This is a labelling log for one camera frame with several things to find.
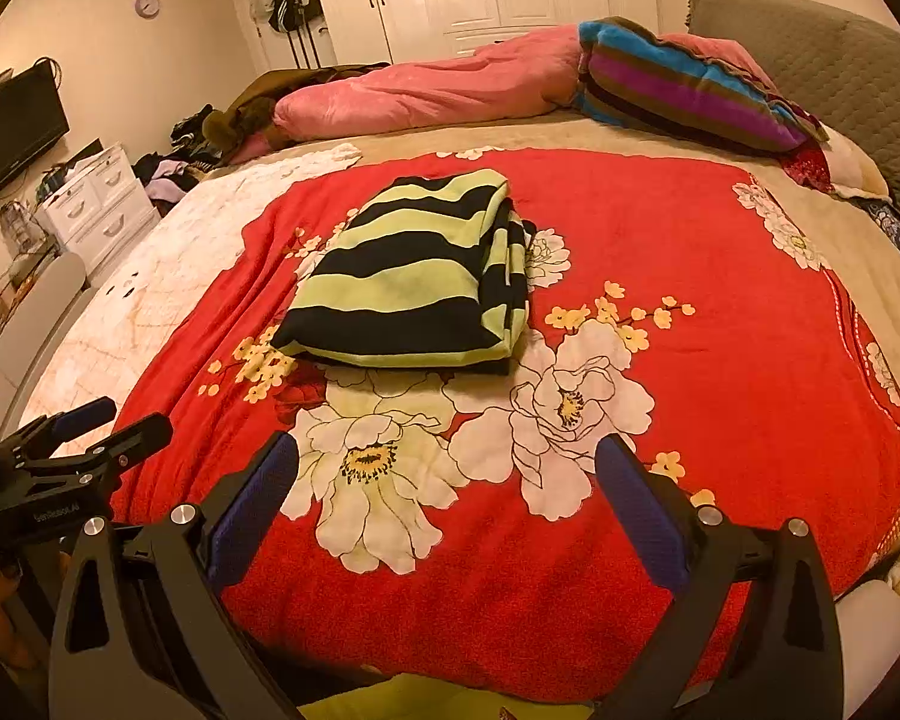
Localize white bed base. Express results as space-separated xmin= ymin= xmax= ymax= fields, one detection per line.
xmin=840 ymin=581 xmax=900 ymax=713

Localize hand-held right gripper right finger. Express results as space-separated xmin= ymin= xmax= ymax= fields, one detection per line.
xmin=594 ymin=433 xmax=845 ymax=720

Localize cluttered dressing table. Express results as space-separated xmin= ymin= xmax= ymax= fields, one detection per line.
xmin=0 ymin=195 xmax=53 ymax=301

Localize pile of clothes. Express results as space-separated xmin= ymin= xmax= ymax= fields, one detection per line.
xmin=133 ymin=105 xmax=233 ymax=215

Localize black television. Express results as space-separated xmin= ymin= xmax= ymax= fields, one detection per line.
xmin=0 ymin=60 xmax=71 ymax=215

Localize dark red patterned cloth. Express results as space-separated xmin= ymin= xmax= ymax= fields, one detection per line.
xmin=784 ymin=142 xmax=833 ymax=192

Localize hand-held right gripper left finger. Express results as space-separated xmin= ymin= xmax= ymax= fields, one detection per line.
xmin=49 ymin=431 xmax=301 ymax=720

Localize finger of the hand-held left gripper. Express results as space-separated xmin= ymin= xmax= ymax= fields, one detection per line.
xmin=15 ymin=412 xmax=175 ymax=497
xmin=0 ymin=396 xmax=119 ymax=460

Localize white drawer chest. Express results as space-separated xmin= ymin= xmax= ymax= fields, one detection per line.
xmin=36 ymin=144 xmax=158 ymax=271

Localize yellow-green garment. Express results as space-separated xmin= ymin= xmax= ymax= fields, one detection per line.
xmin=300 ymin=673 xmax=597 ymax=720

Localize grey quilted headboard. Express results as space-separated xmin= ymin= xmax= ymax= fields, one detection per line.
xmin=686 ymin=0 xmax=900 ymax=233

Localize cream pillow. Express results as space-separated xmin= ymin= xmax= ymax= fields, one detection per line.
xmin=817 ymin=124 xmax=893 ymax=203

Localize pink quilt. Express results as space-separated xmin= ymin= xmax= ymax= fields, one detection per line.
xmin=229 ymin=24 xmax=777 ymax=162

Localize cream patterned quilt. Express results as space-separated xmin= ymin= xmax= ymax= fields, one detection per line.
xmin=22 ymin=142 xmax=362 ymax=428

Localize brown fur-trimmed coat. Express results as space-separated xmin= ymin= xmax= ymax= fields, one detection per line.
xmin=202 ymin=62 xmax=391 ymax=151

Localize hanging bags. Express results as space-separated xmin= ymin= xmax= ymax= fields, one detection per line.
xmin=251 ymin=0 xmax=327 ymax=68

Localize red floral blanket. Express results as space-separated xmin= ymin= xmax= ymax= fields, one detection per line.
xmin=109 ymin=146 xmax=900 ymax=706

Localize multicolour striped pillow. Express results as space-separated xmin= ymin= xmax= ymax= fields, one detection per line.
xmin=576 ymin=16 xmax=830 ymax=158

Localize green black striped sweater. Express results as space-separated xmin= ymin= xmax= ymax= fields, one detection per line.
xmin=270 ymin=169 xmax=537 ymax=376

